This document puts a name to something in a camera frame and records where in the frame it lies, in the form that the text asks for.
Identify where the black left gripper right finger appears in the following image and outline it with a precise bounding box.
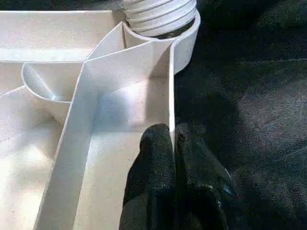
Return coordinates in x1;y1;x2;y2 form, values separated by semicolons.
175;122;241;230

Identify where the white plastic table top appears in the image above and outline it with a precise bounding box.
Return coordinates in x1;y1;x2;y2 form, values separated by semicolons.
0;10;201;230

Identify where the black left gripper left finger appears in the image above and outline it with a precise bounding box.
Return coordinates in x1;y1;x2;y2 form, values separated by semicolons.
118;123;178;230

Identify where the white plastic table leg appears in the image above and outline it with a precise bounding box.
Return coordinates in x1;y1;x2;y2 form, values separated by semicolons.
121;0;198;38

